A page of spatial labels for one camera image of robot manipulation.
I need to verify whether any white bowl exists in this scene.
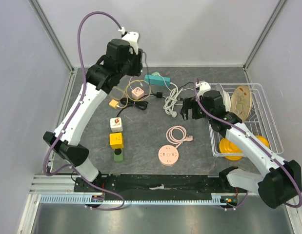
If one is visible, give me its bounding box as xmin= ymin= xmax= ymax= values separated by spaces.
xmin=215 ymin=84 xmax=231 ymax=112

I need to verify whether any yellow bowl right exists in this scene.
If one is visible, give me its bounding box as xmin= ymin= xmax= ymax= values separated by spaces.
xmin=256 ymin=135 xmax=270 ymax=148

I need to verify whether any pink round socket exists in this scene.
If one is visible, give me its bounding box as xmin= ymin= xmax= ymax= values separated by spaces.
xmin=158 ymin=145 xmax=179 ymax=166

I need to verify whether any light blue cable duct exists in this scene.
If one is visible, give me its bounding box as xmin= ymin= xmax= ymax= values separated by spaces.
xmin=40 ymin=194 xmax=226 ymax=205

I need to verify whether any beige patterned plate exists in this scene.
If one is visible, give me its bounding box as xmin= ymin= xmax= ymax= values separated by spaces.
xmin=230 ymin=85 xmax=252 ymax=122

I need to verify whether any pink cube socket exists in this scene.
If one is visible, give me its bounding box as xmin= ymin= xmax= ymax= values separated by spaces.
xmin=131 ymin=87 xmax=144 ymax=100

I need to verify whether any yellow thin cable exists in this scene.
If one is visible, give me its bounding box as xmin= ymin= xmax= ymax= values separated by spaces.
xmin=111 ymin=80 xmax=153 ymax=108

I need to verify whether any white wire dish rack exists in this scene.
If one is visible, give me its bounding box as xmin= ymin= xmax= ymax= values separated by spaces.
xmin=209 ymin=83 xmax=283 ymax=161

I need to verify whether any black coiled cable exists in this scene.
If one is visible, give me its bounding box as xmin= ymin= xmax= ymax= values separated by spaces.
xmin=116 ymin=90 xmax=163 ymax=117

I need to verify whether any white cube adapter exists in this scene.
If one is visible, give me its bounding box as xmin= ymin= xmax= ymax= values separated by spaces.
xmin=110 ymin=117 xmax=123 ymax=133

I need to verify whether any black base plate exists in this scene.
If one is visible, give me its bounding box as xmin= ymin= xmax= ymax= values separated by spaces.
xmin=74 ymin=173 xmax=249 ymax=202

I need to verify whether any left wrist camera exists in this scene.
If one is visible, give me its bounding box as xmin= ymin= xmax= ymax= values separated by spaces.
xmin=118 ymin=27 xmax=140 ymax=54

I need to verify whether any yellow bowl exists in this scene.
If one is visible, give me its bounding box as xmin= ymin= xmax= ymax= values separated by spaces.
xmin=219 ymin=138 xmax=243 ymax=161
xmin=256 ymin=135 xmax=270 ymax=148

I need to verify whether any yellow bowl front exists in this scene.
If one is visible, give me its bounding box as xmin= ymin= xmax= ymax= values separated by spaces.
xmin=219 ymin=138 xmax=243 ymax=161

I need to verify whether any orange charger plug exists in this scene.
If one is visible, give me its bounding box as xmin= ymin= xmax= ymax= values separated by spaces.
xmin=109 ymin=99 xmax=120 ymax=109

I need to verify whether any green power strip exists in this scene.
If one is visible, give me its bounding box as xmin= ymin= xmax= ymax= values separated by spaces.
xmin=113 ymin=148 xmax=123 ymax=162

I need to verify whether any white usb cable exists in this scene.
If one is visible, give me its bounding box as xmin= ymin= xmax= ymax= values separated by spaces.
xmin=128 ymin=75 xmax=144 ymax=88

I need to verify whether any pink cable with plug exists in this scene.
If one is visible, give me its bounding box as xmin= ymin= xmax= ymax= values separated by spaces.
xmin=166 ymin=126 xmax=195 ymax=148

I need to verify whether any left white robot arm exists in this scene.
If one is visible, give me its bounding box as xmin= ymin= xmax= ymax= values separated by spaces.
xmin=43 ymin=37 xmax=142 ymax=192

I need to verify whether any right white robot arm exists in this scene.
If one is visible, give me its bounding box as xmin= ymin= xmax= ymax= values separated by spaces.
xmin=180 ymin=90 xmax=302 ymax=209

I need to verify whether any teal power strip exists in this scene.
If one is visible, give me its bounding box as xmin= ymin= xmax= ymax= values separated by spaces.
xmin=144 ymin=75 xmax=171 ymax=88

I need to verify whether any yellow cube socket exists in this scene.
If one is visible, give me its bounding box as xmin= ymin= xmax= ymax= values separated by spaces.
xmin=109 ymin=132 xmax=124 ymax=149

